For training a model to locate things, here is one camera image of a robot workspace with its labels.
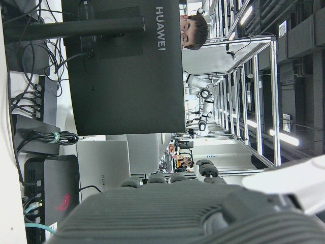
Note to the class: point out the dark grey docking hub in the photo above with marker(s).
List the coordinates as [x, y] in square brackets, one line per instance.
[50, 101]

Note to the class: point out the black monitor stand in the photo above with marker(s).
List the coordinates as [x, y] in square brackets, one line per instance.
[76, 28]

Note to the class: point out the black mini PC red logo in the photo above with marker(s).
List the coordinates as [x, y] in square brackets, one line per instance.
[61, 183]

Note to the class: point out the black Huawei monitor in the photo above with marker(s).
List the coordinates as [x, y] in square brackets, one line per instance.
[127, 89]

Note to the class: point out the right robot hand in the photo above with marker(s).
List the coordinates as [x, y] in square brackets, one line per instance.
[165, 216]

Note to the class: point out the ceiling light strip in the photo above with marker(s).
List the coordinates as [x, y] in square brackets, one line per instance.
[284, 137]
[246, 15]

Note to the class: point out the aluminium cell frame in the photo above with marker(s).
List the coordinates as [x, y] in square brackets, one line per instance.
[274, 101]

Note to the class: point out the black power adapter box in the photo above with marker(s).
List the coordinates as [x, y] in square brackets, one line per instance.
[33, 122]

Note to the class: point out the white ceiling air vent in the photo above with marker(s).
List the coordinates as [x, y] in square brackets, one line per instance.
[282, 29]
[286, 123]

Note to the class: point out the operator person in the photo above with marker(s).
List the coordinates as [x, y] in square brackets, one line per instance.
[195, 30]

